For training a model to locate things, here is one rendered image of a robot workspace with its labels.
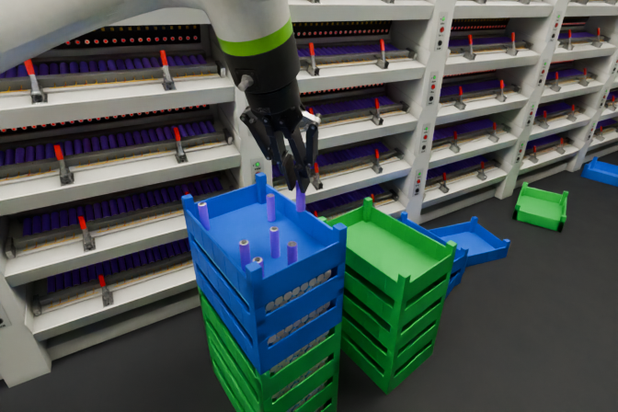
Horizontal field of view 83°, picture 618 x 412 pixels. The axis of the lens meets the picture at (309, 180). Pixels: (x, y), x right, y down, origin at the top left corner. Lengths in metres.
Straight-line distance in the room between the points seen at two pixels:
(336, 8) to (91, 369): 1.23
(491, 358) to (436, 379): 0.19
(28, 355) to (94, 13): 1.02
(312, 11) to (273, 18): 0.65
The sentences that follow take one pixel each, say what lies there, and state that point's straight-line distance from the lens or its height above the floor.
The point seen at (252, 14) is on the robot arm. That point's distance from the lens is 0.41.
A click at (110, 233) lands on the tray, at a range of 1.12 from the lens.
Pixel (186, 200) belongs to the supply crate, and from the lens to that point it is 0.78.
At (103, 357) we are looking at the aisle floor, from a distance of 1.30.
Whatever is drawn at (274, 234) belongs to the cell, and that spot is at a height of 0.54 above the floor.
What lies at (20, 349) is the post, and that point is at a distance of 1.27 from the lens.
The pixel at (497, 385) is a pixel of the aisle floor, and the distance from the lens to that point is 1.21.
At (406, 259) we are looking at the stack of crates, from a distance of 0.98.
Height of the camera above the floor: 0.92
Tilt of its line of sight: 26 degrees down
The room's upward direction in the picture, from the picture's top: straight up
